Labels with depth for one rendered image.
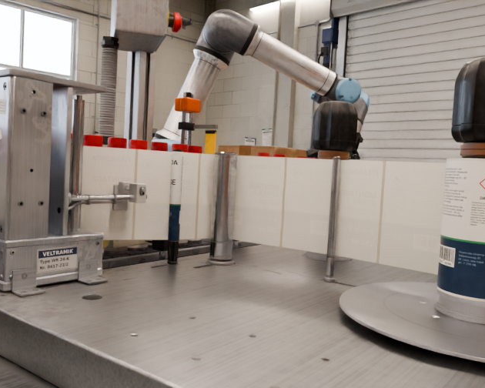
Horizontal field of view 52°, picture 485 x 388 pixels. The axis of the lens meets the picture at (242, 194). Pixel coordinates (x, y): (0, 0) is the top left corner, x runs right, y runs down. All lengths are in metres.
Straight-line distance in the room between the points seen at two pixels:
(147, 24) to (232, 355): 0.70
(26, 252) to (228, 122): 7.05
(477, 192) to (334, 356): 0.24
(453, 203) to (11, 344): 0.49
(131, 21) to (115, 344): 0.67
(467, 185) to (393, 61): 5.31
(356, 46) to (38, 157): 5.67
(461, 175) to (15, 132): 0.51
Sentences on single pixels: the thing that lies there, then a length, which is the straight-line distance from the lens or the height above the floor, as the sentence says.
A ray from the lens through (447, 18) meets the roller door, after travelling 5.71.
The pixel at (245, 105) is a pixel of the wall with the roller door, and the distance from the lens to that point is 7.40.
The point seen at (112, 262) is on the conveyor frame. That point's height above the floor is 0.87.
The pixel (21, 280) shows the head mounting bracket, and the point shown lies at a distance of 0.65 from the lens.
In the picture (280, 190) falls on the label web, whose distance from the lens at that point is 0.80.
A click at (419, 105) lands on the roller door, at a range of 5.63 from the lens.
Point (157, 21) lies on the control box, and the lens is 1.00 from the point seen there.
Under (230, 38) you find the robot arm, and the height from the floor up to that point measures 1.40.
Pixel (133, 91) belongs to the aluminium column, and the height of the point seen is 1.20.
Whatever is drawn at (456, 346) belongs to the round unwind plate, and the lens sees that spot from 0.51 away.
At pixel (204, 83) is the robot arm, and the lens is 1.52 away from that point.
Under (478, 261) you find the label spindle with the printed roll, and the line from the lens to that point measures 0.58.
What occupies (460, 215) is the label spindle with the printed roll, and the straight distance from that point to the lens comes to 0.58.
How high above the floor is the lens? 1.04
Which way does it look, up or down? 3 degrees down
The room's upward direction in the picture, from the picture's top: 3 degrees clockwise
